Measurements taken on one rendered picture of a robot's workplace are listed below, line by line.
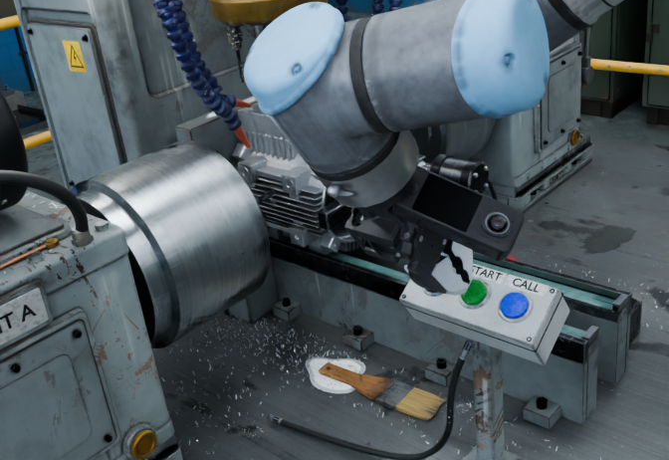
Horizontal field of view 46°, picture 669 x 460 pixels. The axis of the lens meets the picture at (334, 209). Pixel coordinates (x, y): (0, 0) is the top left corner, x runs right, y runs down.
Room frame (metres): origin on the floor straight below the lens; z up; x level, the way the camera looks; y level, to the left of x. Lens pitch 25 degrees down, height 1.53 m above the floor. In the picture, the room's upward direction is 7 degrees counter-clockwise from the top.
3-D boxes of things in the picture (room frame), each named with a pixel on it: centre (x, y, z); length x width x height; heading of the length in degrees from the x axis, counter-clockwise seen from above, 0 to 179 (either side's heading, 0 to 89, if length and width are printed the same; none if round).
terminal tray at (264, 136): (1.25, 0.06, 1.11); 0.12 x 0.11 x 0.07; 46
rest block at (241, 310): (1.19, 0.16, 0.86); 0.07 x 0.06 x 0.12; 136
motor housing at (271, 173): (1.22, 0.03, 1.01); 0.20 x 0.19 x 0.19; 46
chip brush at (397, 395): (0.93, -0.03, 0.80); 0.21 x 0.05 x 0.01; 50
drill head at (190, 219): (0.97, 0.28, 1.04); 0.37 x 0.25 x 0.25; 136
